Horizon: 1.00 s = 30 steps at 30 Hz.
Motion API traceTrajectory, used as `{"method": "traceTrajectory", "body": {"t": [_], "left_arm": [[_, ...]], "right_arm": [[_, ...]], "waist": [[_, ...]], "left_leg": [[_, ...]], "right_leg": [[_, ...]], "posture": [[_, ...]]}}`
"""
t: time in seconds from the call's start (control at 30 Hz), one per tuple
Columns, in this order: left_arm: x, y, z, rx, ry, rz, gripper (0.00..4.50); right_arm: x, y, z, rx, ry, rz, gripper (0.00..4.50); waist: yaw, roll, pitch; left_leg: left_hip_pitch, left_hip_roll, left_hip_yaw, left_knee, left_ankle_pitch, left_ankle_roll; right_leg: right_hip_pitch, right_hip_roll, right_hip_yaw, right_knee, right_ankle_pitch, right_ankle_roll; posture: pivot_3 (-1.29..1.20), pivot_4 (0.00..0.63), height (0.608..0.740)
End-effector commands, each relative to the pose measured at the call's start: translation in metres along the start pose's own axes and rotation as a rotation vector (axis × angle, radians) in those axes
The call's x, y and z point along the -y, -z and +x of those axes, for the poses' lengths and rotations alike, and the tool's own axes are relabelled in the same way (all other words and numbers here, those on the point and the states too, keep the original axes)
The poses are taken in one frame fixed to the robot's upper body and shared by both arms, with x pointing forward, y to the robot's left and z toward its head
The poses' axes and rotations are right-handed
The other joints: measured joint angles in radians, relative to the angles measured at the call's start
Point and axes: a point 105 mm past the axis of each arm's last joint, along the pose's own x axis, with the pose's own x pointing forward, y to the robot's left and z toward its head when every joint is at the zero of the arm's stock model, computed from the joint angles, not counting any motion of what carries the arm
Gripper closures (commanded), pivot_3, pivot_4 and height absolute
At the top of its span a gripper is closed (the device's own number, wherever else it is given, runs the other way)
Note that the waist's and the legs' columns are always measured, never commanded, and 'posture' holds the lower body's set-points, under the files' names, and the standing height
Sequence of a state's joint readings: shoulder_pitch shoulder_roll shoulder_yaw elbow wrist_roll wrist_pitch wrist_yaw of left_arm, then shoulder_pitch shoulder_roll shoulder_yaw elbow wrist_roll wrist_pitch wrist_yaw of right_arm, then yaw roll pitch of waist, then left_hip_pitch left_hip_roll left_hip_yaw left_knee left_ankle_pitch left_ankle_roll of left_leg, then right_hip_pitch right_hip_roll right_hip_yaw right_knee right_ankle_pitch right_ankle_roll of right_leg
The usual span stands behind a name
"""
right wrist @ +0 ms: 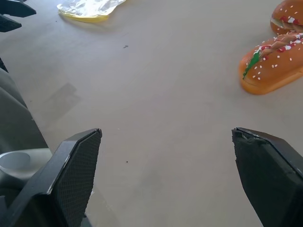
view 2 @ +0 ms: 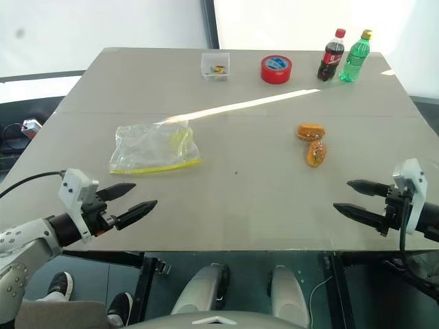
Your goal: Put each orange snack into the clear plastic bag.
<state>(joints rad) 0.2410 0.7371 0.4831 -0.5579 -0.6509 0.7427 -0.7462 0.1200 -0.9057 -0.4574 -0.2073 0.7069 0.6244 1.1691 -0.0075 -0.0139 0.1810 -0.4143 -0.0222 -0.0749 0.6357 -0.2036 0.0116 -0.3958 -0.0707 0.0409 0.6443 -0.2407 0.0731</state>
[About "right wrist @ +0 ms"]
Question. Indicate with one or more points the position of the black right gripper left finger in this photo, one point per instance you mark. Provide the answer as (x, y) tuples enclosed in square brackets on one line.
[(71, 170)]

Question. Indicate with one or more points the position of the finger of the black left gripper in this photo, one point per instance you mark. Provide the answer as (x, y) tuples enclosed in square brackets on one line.
[(8, 23), (16, 8)]

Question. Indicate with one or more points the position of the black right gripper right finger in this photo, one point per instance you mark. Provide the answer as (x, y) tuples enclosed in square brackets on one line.
[(267, 179)]

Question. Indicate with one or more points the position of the clear yellow plastic bag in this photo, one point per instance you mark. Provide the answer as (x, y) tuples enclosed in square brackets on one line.
[(82, 9)]

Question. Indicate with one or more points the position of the toy hot dog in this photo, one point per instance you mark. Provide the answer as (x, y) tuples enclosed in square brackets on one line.
[(272, 71), (284, 9)]

